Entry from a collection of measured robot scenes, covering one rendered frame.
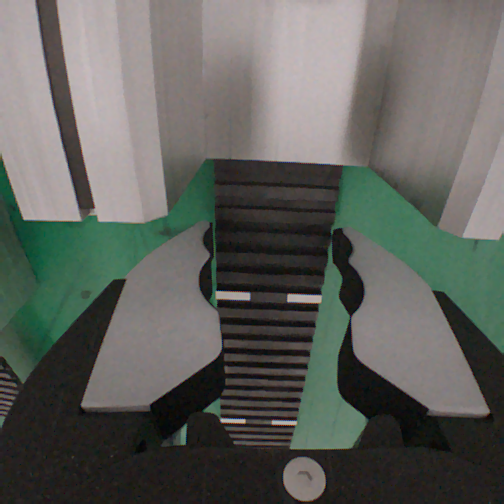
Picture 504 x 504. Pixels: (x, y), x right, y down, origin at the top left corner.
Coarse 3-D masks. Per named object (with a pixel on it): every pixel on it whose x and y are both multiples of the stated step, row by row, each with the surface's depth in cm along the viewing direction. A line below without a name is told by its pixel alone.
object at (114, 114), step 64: (0, 0) 3; (64, 0) 3; (128, 0) 3; (192, 0) 5; (256, 0) 6; (320, 0) 6; (384, 0) 6; (448, 0) 4; (0, 64) 3; (64, 64) 3; (128, 64) 3; (192, 64) 5; (256, 64) 6; (320, 64) 6; (384, 64) 6; (448, 64) 4; (0, 128) 3; (64, 128) 4; (128, 128) 4; (192, 128) 6; (256, 128) 7; (320, 128) 7; (384, 128) 7; (448, 128) 4; (64, 192) 4; (128, 192) 4; (448, 192) 4
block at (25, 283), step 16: (0, 192) 13; (0, 208) 13; (0, 224) 13; (0, 240) 13; (16, 240) 14; (0, 256) 13; (16, 256) 14; (0, 272) 13; (16, 272) 14; (32, 272) 16; (0, 288) 13; (16, 288) 14; (32, 288) 16; (0, 304) 13; (16, 304) 14; (0, 320) 13
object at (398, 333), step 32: (352, 256) 9; (384, 256) 9; (352, 288) 9; (384, 288) 8; (416, 288) 8; (352, 320) 7; (384, 320) 7; (416, 320) 7; (352, 352) 6; (384, 352) 6; (416, 352) 6; (448, 352) 6; (352, 384) 6; (384, 384) 5; (416, 384) 5; (448, 384) 5; (416, 416) 5; (448, 416) 5; (480, 416) 5
